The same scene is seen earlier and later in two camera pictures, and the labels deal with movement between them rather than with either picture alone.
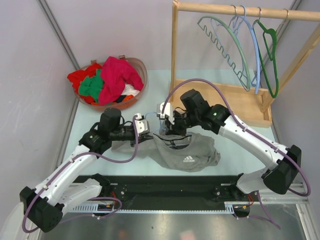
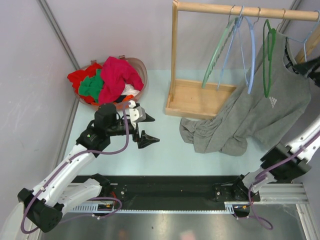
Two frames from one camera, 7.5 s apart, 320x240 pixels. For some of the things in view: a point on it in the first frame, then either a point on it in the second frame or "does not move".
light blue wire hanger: [162, 127] → [304, 41]
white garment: [129, 89] does not move
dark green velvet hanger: [266, 30] → [264, 65]
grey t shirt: [201, 152] → [262, 110]
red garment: [77, 76] does not move
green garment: [92, 86] does not move
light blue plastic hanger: [256, 51] → [250, 81]
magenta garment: [116, 73] does not move
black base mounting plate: [169, 190] does not move
